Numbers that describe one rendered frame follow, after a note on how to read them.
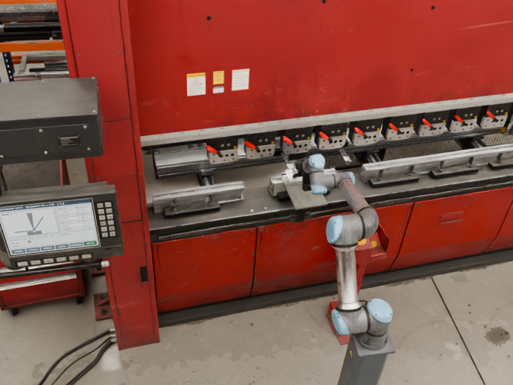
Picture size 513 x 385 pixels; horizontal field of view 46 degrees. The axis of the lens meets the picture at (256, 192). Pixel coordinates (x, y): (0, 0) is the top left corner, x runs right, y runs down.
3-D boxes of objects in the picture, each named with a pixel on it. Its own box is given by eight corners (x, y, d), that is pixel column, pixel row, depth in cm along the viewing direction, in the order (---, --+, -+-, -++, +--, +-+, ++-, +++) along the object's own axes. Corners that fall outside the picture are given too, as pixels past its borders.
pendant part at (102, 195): (11, 270, 243) (-11, 205, 219) (14, 248, 251) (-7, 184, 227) (124, 257, 251) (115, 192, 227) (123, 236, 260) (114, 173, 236)
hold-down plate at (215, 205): (165, 218, 321) (165, 215, 319) (163, 212, 325) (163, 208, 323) (220, 211, 328) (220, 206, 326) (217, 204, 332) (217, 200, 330)
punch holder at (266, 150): (246, 160, 314) (248, 134, 303) (243, 150, 320) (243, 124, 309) (274, 156, 318) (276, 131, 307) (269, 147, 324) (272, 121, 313)
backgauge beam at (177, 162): (156, 180, 343) (155, 166, 336) (153, 165, 353) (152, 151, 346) (504, 134, 396) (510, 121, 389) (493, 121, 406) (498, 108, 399)
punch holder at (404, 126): (385, 141, 333) (392, 117, 322) (379, 133, 339) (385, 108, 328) (410, 138, 336) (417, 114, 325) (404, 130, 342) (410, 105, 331)
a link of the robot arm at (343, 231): (371, 335, 266) (365, 215, 258) (339, 341, 263) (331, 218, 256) (361, 326, 278) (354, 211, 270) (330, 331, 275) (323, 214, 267)
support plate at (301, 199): (295, 209, 315) (295, 208, 314) (280, 178, 333) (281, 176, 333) (327, 205, 319) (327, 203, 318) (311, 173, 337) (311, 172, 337)
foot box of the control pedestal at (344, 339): (340, 345, 370) (343, 334, 362) (325, 313, 388) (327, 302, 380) (369, 338, 375) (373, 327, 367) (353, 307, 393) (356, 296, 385)
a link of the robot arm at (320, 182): (336, 191, 293) (332, 169, 294) (314, 193, 291) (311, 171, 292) (331, 193, 300) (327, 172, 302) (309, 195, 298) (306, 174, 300)
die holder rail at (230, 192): (154, 213, 324) (153, 200, 317) (153, 205, 328) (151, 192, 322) (243, 200, 335) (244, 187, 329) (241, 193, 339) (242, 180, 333)
